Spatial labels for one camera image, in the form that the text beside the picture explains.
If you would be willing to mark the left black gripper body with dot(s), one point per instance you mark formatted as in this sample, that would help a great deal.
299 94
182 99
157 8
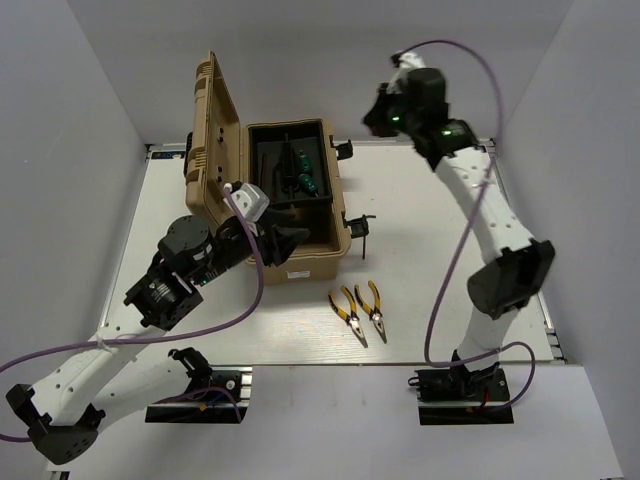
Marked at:
243 248

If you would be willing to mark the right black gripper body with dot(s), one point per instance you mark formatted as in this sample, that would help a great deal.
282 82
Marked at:
392 118

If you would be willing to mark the green stubby screwdriver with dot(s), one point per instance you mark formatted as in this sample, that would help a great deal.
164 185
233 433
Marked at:
304 163
308 184

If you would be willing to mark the large brown hex key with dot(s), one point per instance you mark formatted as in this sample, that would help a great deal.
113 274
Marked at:
263 171

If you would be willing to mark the tan plastic toolbox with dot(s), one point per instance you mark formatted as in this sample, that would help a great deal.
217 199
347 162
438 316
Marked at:
216 154

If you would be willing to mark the yellow black pliers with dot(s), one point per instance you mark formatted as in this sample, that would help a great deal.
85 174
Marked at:
349 317
372 311

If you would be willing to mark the small brown hex key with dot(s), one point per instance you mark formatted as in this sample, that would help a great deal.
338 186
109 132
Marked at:
365 232

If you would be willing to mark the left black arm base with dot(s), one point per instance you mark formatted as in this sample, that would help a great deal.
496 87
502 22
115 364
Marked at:
224 398

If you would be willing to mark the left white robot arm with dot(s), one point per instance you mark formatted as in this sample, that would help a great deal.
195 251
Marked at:
66 411

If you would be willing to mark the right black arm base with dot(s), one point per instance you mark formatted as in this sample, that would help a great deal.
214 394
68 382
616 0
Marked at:
456 397

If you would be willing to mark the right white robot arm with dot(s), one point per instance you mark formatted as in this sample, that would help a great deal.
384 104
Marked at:
515 264

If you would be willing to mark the black toolbox tray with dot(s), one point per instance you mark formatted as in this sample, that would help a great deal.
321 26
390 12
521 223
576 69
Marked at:
283 142

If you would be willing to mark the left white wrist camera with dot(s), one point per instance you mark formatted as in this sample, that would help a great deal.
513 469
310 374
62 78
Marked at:
249 199

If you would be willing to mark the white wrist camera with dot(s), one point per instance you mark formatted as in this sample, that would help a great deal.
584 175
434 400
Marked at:
249 199
404 63

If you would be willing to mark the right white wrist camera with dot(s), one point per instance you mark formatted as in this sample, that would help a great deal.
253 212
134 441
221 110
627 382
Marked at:
404 63

